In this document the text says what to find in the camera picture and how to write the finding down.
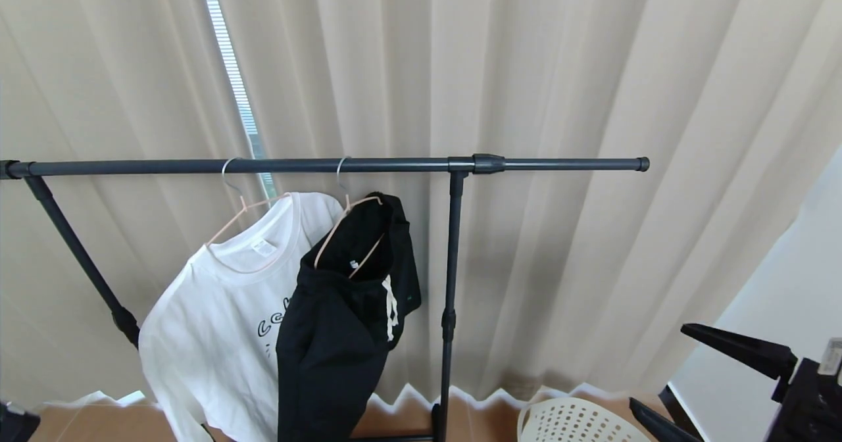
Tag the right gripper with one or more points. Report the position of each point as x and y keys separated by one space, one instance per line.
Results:
x=806 y=409

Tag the black shorts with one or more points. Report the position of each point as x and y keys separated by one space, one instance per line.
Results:
x=335 y=350

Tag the pink clothes hanger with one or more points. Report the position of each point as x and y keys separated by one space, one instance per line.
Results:
x=223 y=228
x=329 y=240

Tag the white printed t-shirt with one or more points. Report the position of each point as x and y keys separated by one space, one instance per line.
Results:
x=210 y=337

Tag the white laundry basket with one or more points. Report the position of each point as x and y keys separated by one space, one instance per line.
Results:
x=579 y=425

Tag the black clothes rack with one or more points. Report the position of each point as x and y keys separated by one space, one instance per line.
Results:
x=395 y=165

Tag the beige curtain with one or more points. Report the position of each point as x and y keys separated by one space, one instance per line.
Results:
x=559 y=67

